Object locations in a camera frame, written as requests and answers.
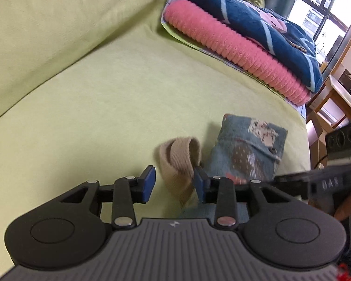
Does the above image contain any red cord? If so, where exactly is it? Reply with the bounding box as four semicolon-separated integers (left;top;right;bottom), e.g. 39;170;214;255
338;263;351;281

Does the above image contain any light green sofa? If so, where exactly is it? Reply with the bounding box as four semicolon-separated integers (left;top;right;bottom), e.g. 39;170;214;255
0;0;311;281

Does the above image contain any wooden table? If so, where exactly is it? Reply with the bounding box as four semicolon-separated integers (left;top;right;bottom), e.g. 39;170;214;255
307;29;351;132

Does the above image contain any dark blue fleece blanket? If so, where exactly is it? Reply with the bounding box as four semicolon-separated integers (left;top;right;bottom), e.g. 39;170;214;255
184;0;324;92

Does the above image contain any blue patterned cat sock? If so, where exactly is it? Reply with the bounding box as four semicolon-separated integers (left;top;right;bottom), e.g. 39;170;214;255
156;114;288;210

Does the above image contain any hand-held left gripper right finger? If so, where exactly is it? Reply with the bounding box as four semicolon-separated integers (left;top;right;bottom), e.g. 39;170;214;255
193;165;293;229

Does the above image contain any black-framed window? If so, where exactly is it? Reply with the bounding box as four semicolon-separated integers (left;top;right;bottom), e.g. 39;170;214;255
287;0;351;63

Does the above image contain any pink ribbed blanket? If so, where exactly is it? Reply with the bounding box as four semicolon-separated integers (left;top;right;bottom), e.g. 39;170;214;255
164;0;312;105

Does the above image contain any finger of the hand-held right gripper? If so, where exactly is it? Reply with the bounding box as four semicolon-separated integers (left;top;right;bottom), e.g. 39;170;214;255
273;172;311;199

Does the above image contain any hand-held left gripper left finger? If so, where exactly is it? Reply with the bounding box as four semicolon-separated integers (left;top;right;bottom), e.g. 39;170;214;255
60;165;157;230

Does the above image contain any pastel patchwork quilt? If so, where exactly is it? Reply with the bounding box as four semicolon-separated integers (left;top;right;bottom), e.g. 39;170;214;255
161;0;306;118

